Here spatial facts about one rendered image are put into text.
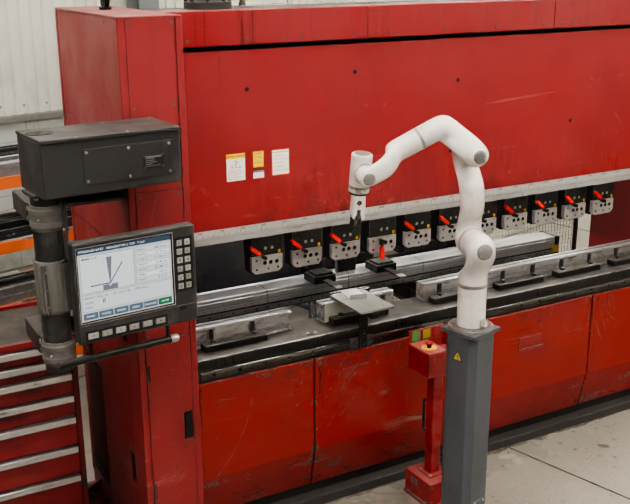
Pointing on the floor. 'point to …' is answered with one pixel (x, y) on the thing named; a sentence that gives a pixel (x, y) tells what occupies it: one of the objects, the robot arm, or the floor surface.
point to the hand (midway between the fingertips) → (355, 228)
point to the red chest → (26, 418)
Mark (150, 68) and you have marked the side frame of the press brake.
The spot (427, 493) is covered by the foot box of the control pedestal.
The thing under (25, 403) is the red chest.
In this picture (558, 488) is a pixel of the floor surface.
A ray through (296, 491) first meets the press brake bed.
